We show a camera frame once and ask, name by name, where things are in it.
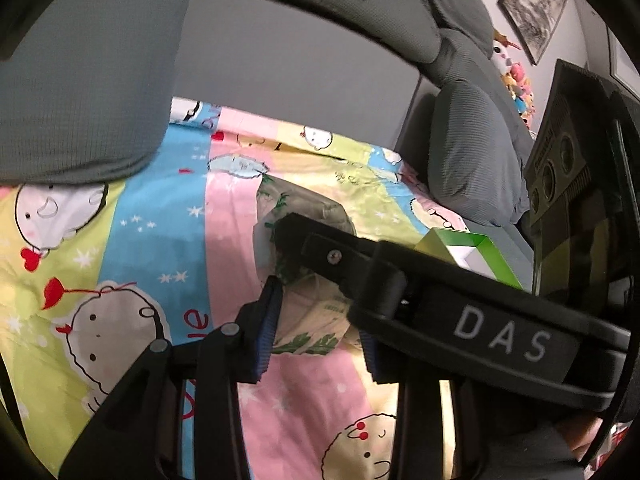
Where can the tissue packet with green leaves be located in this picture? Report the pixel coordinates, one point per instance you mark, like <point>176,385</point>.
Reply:
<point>320,310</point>

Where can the green cardboard box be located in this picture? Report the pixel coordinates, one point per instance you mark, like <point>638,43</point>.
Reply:
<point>495,260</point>

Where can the person's right hand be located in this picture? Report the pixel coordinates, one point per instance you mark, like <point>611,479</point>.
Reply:
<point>580,435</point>

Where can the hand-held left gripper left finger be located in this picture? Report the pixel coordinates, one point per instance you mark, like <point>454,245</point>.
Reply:
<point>265,330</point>

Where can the white framed picture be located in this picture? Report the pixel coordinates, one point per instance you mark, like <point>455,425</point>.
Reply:
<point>625,60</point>

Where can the pile of colourful plush toys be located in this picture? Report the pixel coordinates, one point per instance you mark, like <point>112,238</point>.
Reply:
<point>517,80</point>

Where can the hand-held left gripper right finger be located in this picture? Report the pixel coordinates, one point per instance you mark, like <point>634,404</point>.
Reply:
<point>372,360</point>

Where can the printed cartoon blanket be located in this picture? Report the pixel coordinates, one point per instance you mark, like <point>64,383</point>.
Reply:
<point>150,240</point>

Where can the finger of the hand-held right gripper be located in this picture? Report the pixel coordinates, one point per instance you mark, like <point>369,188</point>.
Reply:
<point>330,255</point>

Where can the grey pillow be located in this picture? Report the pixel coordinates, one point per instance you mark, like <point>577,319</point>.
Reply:
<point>475,160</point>
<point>85,85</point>

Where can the framed landscape picture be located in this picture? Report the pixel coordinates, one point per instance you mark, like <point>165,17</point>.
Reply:
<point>532,5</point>

